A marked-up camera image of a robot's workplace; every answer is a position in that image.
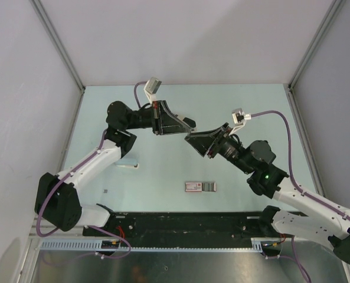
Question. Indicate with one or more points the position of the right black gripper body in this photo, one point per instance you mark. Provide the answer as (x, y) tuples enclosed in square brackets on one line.
[(215, 147)]

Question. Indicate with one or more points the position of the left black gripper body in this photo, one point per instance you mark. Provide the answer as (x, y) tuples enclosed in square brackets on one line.
[(156, 117)]

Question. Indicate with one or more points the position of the staple box with staples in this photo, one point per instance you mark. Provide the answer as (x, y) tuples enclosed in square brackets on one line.
[(200, 187)]

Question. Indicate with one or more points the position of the beige black stapler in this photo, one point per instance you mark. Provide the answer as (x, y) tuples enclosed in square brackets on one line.
[(191, 123)]

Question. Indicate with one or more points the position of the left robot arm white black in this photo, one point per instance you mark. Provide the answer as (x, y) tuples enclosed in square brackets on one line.
[(58, 199)]

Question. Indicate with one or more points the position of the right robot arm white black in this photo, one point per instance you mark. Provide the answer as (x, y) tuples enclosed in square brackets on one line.
[(323, 221)]

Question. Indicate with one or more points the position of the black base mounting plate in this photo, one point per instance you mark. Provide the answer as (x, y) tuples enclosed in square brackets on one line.
[(189, 230)]

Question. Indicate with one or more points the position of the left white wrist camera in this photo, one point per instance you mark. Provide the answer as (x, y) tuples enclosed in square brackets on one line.
[(151, 87)]

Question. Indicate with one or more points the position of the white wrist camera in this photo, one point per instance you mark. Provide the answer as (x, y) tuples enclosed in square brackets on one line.
[(239, 118), (151, 87)]

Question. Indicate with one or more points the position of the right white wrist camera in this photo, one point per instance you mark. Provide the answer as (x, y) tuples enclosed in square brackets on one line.
[(239, 118)]

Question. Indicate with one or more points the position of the aluminium frame rail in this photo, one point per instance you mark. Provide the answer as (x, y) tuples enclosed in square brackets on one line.
[(307, 228)]

